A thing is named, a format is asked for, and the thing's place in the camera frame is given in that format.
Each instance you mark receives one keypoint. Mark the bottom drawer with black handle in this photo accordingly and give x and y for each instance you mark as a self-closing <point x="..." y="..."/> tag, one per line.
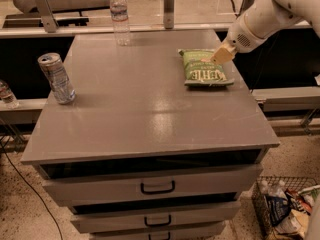
<point x="180" y="232"/>

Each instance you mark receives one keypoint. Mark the silver redbull can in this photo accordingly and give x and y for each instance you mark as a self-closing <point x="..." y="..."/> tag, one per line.
<point x="53" y="68"/>

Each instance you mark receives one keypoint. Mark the wire basket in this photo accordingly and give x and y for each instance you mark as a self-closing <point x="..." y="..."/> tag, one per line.
<point x="261" y="206"/>

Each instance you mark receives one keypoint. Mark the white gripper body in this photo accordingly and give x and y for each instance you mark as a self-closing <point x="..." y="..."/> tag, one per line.
<point x="242" y="34"/>

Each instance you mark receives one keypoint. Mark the water bottle at left edge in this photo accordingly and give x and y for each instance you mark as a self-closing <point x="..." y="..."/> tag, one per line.
<point x="7" y="96"/>

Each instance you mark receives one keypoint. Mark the top drawer with black handle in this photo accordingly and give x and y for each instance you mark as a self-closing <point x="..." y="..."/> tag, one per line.
<point x="154" y="185"/>

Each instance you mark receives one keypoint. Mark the grey drawer cabinet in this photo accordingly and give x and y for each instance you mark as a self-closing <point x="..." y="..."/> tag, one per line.
<point x="133" y="113"/>

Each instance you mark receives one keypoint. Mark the drawer with black handle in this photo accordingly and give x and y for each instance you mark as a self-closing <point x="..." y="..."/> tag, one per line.
<point x="180" y="232"/>
<point x="154" y="185"/>
<point x="155" y="218"/>

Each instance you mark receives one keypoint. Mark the green snack bag in basket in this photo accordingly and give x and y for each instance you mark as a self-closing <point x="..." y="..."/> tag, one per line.
<point x="310" y="194"/>

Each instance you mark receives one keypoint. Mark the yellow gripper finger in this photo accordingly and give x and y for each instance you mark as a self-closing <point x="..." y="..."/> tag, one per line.
<point x="223" y="54"/>

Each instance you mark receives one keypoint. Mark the metal railing frame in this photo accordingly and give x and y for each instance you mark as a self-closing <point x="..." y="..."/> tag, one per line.
<point x="143" y="14"/>

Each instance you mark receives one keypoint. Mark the blue snack bag in basket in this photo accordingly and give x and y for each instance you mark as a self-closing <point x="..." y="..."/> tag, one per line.
<point x="279" y="207"/>

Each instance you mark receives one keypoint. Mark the yellow snack bag in basket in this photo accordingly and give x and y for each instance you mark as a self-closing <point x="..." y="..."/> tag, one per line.
<point x="296" y="223"/>

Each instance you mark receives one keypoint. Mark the green jalapeno chip bag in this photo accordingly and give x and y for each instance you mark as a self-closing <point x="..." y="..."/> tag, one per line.
<point x="200" y="70"/>

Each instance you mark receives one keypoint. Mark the middle drawer with black handle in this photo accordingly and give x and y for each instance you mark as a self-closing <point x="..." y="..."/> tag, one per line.
<point x="155" y="218"/>

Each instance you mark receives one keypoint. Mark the red snack bag in basket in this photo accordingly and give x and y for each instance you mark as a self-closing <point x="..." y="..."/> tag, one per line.
<point x="300" y="201"/>

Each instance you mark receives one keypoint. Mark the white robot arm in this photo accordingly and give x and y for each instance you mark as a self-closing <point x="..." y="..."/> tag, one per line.
<point x="282" y="14"/>

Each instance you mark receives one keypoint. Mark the clear water bottle on table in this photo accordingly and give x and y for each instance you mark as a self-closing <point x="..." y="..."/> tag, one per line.
<point x="120" y="20"/>

